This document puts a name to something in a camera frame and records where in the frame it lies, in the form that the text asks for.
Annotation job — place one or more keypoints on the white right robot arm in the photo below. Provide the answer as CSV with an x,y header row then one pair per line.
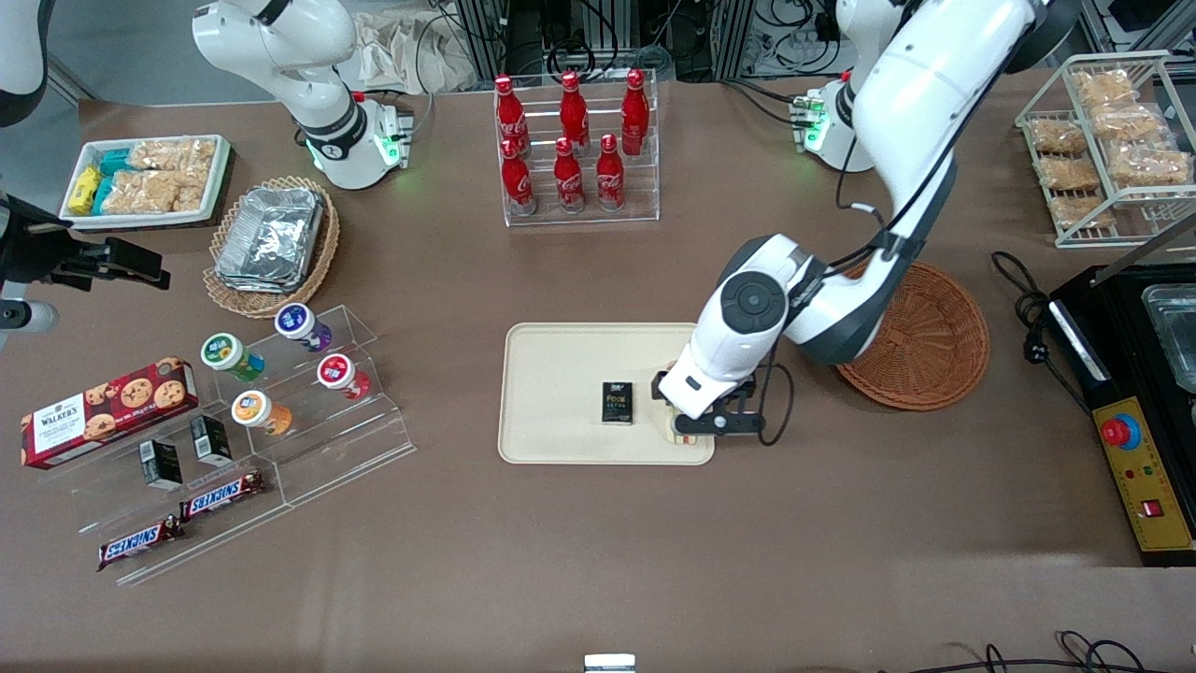
x,y
280,47

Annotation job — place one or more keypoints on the Snickers chocolate bar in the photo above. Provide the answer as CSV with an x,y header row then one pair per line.
x,y
140,543
222,495

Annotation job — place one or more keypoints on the clear acrylic stepped stand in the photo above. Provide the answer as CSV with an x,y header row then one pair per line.
x,y
346,449

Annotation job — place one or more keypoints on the crumpled clear plastic sheet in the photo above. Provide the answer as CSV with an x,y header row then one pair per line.
x,y
392,56

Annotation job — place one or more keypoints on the grey metal bar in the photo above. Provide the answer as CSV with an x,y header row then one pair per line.
x,y
1145,250

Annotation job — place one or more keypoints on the small black carton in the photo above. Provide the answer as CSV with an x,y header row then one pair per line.
x,y
211,439
162,465

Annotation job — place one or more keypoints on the red emergency stop button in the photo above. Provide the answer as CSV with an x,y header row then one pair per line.
x,y
1119,432

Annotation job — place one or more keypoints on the stack of foil trays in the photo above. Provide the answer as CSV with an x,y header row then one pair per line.
x,y
271,238

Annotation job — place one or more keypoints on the steel pan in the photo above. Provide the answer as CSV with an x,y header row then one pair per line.
x,y
1175,336

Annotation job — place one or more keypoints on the black machine with yellow panel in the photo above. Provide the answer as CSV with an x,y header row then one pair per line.
x,y
1121,374

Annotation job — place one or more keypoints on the clear bag of rice crackers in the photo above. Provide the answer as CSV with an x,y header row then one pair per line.
x,y
145,192
173,154

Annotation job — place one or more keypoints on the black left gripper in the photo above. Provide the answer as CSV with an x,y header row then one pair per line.
x,y
656,386

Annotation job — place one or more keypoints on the brown wicker basket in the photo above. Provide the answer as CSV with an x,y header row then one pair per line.
x,y
934,346

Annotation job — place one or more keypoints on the white rectangular snack tray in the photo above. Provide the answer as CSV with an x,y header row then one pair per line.
x,y
220,178

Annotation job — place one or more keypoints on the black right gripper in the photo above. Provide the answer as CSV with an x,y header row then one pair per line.
x,y
39,250

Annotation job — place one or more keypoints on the beige plastic tray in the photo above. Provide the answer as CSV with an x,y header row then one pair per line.
x,y
561,374

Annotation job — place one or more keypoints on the orange lid cup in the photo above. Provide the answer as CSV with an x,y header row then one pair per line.
x,y
254,409

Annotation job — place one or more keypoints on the small white box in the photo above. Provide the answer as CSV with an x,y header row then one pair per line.
x,y
609,664

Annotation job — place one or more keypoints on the clear acrylic bottle rack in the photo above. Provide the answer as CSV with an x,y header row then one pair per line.
x,y
584,217

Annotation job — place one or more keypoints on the red Walkers cookie box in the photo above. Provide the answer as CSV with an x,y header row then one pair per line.
x,y
103,416

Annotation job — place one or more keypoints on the small black box gold print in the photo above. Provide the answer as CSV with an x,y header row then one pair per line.
x,y
617,404

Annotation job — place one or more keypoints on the yellow snack packet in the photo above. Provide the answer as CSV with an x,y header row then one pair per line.
x,y
84,190

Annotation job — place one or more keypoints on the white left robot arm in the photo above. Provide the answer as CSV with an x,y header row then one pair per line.
x,y
916,121

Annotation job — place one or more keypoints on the light woven wicker basket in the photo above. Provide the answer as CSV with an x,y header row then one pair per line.
x,y
322,252

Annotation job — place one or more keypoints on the purple lid cup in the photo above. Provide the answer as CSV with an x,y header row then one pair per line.
x,y
297,322

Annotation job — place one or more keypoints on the clear bag of fried snacks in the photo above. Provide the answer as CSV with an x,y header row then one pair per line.
x,y
1068,173
1149,166
1129,121
1104,89
1060,137
1084,212

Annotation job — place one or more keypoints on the red lid cup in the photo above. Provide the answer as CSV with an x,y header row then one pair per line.
x,y
336,372

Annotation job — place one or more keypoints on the red cola bottle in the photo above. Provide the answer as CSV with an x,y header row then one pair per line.
x,y
574,107
568,182
635,112
609,178
517,182
510,112

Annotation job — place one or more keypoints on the teal snack packet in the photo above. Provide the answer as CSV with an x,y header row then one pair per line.
x,y
114,162
102,194

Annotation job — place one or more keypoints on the green lid cup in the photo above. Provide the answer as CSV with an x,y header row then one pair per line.
x,y
224,353

